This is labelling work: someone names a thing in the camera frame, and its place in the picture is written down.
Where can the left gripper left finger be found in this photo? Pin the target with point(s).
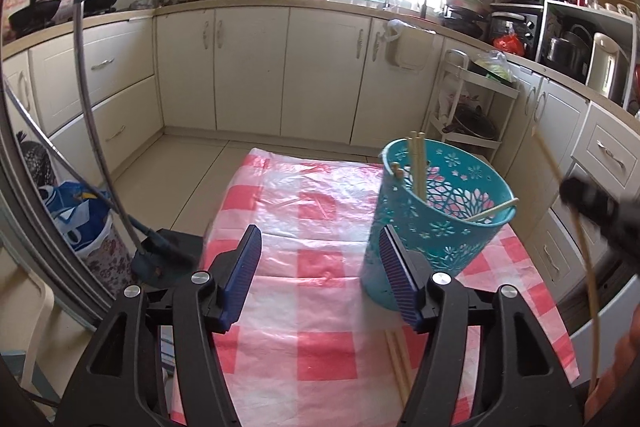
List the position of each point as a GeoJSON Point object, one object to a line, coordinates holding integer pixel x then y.
{"type": "Point", "coordinates": [118, 380]}

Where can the bamboo chopstick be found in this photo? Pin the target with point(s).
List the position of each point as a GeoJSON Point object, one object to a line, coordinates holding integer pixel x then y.
{"type": "Point", "coordinates": [582, 253]}
{"type": "Point", "coordinates": [491, 212]}
{"type": "Point", "coordinates": [423, 165]}
{"type": "Point", "coordinates": [414, 161]}

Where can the white electric kettle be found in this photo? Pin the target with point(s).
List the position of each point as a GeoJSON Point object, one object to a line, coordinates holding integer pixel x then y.
{"type": "Point", "coordinates": [608, 68]}

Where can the white small storage shelf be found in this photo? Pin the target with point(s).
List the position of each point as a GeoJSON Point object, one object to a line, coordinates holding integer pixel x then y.
{"type": "Point", "coordinates": [472, 102]}

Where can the red white checkered tablecloth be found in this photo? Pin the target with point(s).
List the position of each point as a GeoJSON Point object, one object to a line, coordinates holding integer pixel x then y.
{"type": "Point", "coordinates": [310, 348]}

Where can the red plastic bag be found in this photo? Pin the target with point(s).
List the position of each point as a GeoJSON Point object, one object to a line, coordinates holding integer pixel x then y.
{"type": "Point", "coordinates": [509, 43]}

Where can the black toaster oven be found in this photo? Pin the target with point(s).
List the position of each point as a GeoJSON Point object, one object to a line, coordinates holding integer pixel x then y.
{"type": "Point", "coordinates": [525, 23]}

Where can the white hanging trash bin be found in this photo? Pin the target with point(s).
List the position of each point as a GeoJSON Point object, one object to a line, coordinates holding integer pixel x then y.
{"type": "Point", "coordinates": [408, 47]}

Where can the blue dustpan with handle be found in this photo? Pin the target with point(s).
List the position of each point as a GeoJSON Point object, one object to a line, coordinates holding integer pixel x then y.
{"type": "Point", "coordinates": [96, 93]}

